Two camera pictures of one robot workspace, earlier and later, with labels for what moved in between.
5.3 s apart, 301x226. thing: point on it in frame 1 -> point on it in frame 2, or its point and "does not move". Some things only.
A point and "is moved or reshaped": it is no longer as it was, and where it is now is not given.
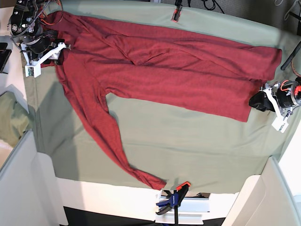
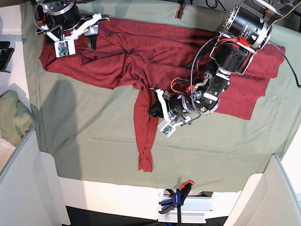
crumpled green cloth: x=14 y=119 does not move
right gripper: x=286 y=96 -> x=178 y=104
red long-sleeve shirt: x=94 y=60 is moved or reshaped
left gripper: x=36 y=48 -> x=64 y=14
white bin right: x=266 y=199 does not move
